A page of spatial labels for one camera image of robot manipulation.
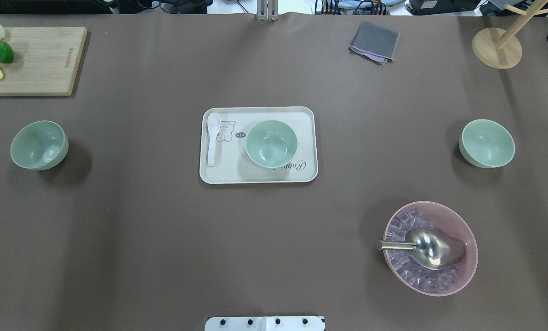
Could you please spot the green bowl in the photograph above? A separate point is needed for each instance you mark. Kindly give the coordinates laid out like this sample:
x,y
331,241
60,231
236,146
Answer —
x,y
271,144
486,144
39,146

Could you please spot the beige rectangular tray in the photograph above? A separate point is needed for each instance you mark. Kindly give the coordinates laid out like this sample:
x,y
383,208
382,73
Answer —
x,y
234,166

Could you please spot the white ceramic spoon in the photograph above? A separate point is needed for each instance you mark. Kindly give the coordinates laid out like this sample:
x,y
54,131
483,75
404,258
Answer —
x,y
213,127

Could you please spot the grey folded cloth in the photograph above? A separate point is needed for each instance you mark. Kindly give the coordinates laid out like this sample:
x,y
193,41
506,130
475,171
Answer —
x,y
375,42

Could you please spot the pink bowl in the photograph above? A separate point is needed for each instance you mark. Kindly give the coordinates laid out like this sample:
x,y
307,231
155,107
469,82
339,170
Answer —
x,y
447,222

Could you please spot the metal ice scoop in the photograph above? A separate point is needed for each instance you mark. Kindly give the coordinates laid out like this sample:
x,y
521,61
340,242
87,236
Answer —
x,y
429,248

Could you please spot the clear ice cubes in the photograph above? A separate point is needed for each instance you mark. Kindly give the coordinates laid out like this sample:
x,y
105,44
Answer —
x,y
409,270

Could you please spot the wooden cutting board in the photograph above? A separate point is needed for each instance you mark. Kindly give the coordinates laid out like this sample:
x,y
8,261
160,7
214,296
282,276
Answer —
x,y
46,61

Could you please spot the wooden stand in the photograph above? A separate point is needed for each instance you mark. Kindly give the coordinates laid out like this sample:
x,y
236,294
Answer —
x,y
499,48

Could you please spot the green lime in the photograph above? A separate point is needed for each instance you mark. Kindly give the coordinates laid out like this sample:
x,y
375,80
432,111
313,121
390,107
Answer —
x,y
7,55

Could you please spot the metal bracket at top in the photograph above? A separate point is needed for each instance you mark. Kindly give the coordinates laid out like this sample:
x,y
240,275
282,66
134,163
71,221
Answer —
x,y
267,10

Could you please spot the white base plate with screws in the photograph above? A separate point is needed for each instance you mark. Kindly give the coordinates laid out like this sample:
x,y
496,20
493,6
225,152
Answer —
x,y
266,323

